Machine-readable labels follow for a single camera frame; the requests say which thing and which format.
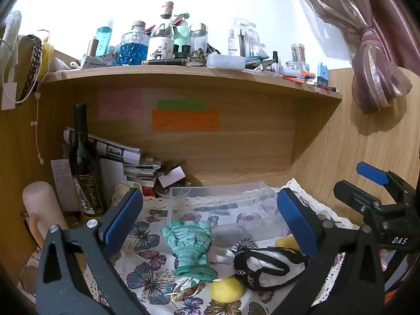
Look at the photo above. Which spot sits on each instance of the white towel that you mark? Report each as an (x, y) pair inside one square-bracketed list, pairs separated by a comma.
[(10, 39)]

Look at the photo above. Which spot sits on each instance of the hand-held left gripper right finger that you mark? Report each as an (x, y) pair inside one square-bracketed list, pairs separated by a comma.
[(295, 223)]

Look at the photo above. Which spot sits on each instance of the yellow hanging item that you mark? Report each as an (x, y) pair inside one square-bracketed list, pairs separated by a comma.
[(47, 55)]

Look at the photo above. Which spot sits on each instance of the blue small box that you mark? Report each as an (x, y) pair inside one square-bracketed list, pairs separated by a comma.
[(322, 76)]

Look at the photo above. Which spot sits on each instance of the butterfly printed lace cloth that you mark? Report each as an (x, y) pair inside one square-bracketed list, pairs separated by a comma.
[(151, 269)]

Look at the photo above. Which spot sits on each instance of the beige cylinder object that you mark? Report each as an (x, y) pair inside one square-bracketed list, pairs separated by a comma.
[(42, 206)]

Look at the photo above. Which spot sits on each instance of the pink sticky note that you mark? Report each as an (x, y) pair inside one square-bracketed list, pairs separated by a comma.
[(120, 103)]

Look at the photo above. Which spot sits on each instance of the rolled magazine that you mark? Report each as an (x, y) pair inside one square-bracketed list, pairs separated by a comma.
[(111, 147)]

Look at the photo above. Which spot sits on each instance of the orange sticky note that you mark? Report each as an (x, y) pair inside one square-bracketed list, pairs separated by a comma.
[(185, 120)]

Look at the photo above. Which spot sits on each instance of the brown pen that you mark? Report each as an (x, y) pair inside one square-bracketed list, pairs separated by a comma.
[(164, 62)]

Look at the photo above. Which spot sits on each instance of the mint green bottle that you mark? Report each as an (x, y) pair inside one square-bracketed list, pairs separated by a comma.
[(182, 36)]

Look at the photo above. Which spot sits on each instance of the small ribbon hair accessory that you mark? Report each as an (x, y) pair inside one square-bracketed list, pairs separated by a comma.
[(185, 290)]

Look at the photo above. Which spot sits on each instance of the stack of papers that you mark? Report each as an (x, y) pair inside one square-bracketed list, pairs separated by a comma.
[(141, 172)]

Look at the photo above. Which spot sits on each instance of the green sticky note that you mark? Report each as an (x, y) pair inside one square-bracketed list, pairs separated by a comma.
[(181, 104)]

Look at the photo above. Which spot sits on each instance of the clear plastic container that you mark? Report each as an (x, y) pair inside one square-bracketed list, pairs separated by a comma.
[(244, 39)]

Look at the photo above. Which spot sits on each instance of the wooden shelf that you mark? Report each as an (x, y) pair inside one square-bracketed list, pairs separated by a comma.
[(197, 77)]

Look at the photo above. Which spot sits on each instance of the clear bottle with cork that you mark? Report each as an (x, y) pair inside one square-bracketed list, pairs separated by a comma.
[(161, 41)]

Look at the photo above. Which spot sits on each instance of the black lace headband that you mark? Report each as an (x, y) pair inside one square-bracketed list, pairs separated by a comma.
[(32, 65)]

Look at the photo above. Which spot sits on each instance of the dark wine bottle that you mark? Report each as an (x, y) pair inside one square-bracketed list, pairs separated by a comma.
[(86, 167)]

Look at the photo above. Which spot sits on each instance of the white handwritten note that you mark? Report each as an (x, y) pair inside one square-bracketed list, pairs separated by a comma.
[(62, 183)]

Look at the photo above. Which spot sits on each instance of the glass bottle with blue liquid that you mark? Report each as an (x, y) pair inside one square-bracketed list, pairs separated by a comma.
[(133, 47)]

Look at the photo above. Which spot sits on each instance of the white plastic case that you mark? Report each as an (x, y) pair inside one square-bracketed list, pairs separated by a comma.
[(225, 61)]

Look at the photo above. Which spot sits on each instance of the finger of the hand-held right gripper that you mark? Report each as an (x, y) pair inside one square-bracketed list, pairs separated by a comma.
[(354, 195), (372, 172)]

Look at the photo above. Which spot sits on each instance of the green knitted glove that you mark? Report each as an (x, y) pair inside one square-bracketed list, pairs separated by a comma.
[(190, 242)]

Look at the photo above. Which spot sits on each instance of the striped mauve curtain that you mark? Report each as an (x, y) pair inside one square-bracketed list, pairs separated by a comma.
[(367, 46)]

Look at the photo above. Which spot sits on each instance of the clear bottle with silver cap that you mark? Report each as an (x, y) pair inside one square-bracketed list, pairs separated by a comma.
[(199, 37)]

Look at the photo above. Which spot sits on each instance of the black trimmed white eye mask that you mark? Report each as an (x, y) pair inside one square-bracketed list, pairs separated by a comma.
[(272, 265)]

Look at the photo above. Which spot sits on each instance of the clear plastic box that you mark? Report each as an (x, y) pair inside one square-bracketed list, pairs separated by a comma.
[(226, 203)]

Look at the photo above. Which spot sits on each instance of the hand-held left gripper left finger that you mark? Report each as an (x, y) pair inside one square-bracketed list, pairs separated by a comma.
[(123, 218)]

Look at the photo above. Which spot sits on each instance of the small glass jar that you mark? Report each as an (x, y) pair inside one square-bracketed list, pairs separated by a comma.
[(298, 55)]

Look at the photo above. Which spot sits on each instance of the white card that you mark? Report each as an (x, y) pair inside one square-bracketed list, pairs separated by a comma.
[(171, 177)]

